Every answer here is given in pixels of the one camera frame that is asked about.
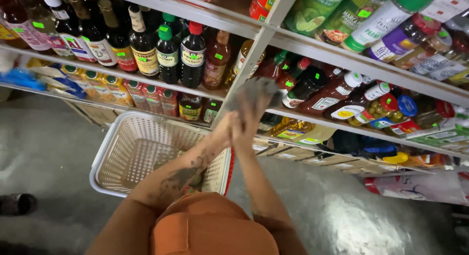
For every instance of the cardboard carton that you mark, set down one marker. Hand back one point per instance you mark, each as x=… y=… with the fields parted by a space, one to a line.
x=93 y=114

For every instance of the person's right fingers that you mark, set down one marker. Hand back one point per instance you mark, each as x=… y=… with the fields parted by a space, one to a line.
x=252 y=101

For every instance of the red-capped soy sauce bottle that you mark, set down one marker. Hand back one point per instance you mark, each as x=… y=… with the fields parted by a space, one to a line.
x=192 y=58

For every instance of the person's left fingers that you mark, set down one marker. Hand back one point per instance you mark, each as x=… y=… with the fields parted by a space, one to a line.
x=230 y=122

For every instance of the grey cloth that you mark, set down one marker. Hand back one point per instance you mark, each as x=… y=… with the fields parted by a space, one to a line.
x=256 y=88

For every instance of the pink-label bottle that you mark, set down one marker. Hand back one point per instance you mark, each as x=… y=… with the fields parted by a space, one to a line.
x=22 y=27

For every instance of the white plastic shopping basket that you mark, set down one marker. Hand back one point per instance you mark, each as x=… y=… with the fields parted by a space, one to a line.
x=132 y=148

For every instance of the small green bottle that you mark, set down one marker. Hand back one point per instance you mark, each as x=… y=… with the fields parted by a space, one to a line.
x=211 y=111

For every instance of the red bottle with green cap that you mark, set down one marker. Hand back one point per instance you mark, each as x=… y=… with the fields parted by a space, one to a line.
x=169 y=102
x=152 y=98
x=136 y=93

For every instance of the short dark sauce bottle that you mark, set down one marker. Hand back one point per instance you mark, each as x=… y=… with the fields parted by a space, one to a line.
x=189 y=107

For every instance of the green flat boxes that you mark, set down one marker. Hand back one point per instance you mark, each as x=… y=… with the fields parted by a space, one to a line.
x=439 y=136

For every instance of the orange sauce bottle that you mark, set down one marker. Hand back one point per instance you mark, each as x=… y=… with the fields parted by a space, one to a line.
x=217 y=62

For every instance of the purple-label red-lid jar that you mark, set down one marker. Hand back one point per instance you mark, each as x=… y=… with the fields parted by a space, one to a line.
x=399 y=40

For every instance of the green-capped red hot sauce bottle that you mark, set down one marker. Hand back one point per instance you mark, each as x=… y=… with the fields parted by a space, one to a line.
x=269 y=68

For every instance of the white plastic bag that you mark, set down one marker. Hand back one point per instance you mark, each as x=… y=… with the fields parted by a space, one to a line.
x=421 y=187

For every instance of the yellow oil bottle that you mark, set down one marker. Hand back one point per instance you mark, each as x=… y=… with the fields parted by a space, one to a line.
x=241 y=62

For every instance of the red tin cans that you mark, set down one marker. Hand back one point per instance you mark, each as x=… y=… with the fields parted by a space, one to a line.
x=262 y=3

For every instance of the red-label dark bottle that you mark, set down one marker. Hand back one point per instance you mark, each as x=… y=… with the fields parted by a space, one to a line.
x=119 y=42

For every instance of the green-capped soy sauce bottle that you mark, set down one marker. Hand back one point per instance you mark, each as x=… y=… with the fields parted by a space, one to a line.
x=167 y=57
x=171 y=22

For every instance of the white metal shelf rack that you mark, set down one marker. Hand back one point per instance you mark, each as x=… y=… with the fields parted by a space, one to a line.
x=278 y=38

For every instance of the lying golden oil bottle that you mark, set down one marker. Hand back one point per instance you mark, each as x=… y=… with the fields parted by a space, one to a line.
x=291 y=128

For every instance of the person's right hand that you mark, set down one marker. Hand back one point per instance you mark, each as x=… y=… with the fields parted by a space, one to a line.
x=247 y=119

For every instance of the person's left hand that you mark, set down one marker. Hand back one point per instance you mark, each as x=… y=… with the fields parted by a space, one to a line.
x=224 y=132

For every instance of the white-label dark bottle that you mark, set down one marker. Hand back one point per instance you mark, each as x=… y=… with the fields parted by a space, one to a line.
x=91 y=35

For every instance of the green lime print canister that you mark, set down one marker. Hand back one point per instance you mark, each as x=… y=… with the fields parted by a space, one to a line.
x=311 y=11

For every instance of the red-capped hot sauce bottle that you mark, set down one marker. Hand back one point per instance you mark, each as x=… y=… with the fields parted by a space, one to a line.
x=289 y=80

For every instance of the tan-label dark sauce bottle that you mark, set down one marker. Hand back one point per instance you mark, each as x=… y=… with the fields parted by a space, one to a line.
x=143 y=49

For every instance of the person's orange shirt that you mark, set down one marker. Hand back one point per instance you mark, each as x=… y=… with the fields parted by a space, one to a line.
x=205 y=225

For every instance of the green cheese shaker with photo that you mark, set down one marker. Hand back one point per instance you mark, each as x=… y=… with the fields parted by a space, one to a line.
x=344 y=22

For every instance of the heap of blue packets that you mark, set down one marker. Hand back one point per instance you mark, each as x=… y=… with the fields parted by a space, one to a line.
x=22 y=80

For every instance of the black-capped dark sauce bottle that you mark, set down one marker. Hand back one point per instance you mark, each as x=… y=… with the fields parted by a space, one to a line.
x=304 y=88

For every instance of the yellow-label barbecue sauce bottle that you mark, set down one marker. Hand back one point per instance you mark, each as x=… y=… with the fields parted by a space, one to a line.
x=351 y=106

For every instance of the white green-capped cheese shaker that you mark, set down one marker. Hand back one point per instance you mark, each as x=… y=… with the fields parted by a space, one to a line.
x=381 y=24

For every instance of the red-lid dark jar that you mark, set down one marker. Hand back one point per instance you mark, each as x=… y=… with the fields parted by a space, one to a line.
x=432 y=114

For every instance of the white-capped dark bottle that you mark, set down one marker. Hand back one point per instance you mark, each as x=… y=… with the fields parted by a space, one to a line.
x=66 y=27

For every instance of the red-lid olive jar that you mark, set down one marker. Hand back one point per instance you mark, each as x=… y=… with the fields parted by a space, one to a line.
x=381 y=108

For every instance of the blue-lid jar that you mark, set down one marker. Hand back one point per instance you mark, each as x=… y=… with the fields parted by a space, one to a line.
x=403 y=108

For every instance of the yellow bottle with green cap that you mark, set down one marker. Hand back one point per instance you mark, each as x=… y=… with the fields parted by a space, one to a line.
x=118 y=90
x=73 y=77
x=96 y=84

